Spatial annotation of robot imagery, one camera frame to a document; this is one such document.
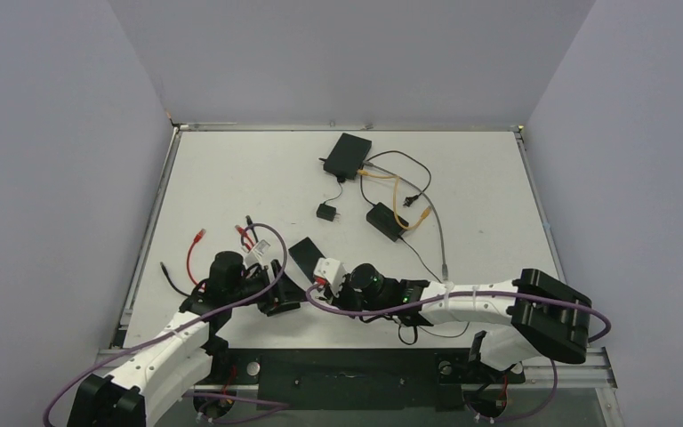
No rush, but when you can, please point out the thin black plug cable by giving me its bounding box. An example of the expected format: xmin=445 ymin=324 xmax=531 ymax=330
xmin=400 ymin=238 xmax=471 ymax=340

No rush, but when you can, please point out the small black wall adapter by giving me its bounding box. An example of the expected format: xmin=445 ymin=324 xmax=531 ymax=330
xmin=316 ymin=203 xmax=337 ymax=222

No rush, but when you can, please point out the black mounting base plate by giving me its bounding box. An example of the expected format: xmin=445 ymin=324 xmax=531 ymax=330
xmin=194 ymin=348 xmax=526 ymax=411

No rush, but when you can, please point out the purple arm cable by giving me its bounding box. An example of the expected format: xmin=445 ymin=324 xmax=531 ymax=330
xmin=305 ymin=282 xmax=613 ymax=344
xmin=42 ymin=222 xmax=290 ymax=427

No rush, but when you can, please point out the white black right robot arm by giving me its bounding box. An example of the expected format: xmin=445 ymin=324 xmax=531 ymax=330
xmin=312 ymin=258 xmax=592 ymax=380

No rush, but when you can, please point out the black short cable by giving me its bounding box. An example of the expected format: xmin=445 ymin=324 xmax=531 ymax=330
xmin=159 ymin=262 xmax=192 ymax=298

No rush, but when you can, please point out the black adapter mains cord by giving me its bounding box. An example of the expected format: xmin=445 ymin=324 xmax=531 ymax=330
xmin=358 ymin=149 xmax=433 ymax=209

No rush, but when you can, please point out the red orange ethernet cable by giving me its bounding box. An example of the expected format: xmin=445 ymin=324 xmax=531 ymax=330
xmin=185 ymin=223 xmax=257 ymax=288

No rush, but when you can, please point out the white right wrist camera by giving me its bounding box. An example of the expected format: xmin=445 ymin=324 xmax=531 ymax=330
xmin=312 ymin=258 xmax=348 ymax=295

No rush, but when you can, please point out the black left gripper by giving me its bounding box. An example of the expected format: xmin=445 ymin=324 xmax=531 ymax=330
xmin=228 ymin=261 xmax=310 ymax=316

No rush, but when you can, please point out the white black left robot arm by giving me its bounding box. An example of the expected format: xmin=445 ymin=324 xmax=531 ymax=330
xmin=67 ymin=251 xmax=286 ymax=426

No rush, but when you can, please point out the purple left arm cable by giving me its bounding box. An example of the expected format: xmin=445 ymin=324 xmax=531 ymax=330
xmin=42 ymin=222 xmax=290 ymax=427

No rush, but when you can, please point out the black power adapter brick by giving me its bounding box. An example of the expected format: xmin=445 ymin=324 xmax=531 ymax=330
xmin=366 ymin=202 xmax=408 ymax=243

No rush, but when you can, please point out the small black labelled switch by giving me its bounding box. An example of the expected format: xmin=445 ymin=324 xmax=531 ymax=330
xmin=288 ymin=237 xmax=325 ymax=284

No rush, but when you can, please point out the large black network switch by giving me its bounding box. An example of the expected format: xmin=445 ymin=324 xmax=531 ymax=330
xmin=323 ymin=133 xmax=372 ymax=182

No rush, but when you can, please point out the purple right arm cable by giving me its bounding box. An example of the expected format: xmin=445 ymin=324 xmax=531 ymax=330
xmin=305 ymin=282 xmax=613 ymax=344

